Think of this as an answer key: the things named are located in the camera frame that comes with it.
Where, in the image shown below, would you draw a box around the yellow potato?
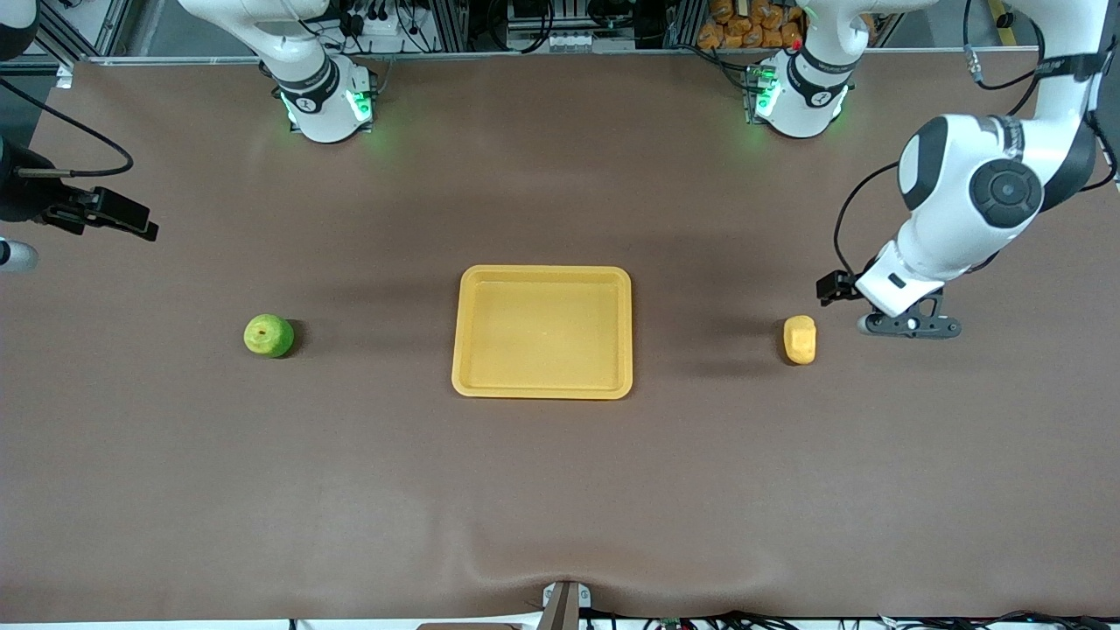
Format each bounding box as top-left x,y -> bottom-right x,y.
782,315 -> 818,366

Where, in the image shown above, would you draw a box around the green apple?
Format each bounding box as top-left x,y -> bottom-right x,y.
243,313 -> 296,359

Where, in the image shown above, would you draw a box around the yellow plastic tray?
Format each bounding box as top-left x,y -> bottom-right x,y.
451,264 -> 634,401

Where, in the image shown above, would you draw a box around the bag of orange items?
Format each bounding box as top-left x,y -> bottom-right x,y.
697,0 -> 804,51

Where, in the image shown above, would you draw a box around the white power strip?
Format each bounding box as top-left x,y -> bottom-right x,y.
343,0 -> 396,38

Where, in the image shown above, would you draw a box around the brown table mat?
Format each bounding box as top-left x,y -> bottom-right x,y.
0,48 -> 1120,624

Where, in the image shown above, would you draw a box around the metal table clamp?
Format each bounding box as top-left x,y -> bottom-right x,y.
538,580 -> 593,630

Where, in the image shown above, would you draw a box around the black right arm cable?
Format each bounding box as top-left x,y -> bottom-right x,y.
0,77 -> 135,179

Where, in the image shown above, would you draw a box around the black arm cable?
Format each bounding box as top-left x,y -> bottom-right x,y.
0,77 -> 135,179
832,0 -> 1051,283

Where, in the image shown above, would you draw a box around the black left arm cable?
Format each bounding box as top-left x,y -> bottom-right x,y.
832,0 -> 1051,283

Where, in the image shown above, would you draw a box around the black cables along table edge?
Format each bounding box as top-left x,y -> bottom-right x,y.
586,610 -> 1120,630

